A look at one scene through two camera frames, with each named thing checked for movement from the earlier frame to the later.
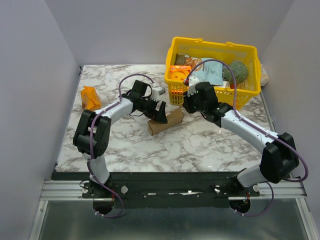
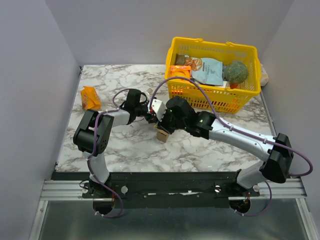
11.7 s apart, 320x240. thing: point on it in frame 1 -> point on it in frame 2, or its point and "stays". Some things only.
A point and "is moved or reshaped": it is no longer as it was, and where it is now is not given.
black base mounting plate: [163, 190] stays
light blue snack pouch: [211, 71] stays
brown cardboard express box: [174, 117] is moved or reshaped
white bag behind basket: [264, 76] stays
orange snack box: [179, 72] stays
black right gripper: [190, 103] -> [165, 124]
